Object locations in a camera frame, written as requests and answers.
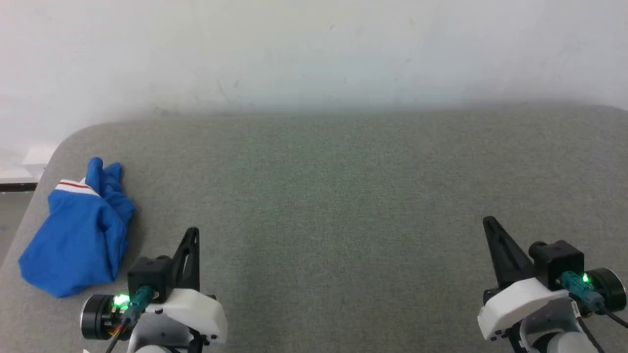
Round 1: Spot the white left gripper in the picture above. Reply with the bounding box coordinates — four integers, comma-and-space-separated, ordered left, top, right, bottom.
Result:
145, 227, 229, 345

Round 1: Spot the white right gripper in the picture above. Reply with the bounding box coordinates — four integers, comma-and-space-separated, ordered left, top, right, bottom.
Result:
477, 216, 571, 342

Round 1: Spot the blue white red-striped shirt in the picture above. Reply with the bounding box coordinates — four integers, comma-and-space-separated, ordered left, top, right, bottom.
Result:
18, 157, 137, 299

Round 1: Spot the grey-green fabric sofa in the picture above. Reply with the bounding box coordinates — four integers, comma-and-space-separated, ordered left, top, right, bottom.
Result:
0, 105, 628, 353

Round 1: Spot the right camera cable teal plug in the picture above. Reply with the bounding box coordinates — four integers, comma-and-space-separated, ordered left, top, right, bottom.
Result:
559, 271, 628, 328

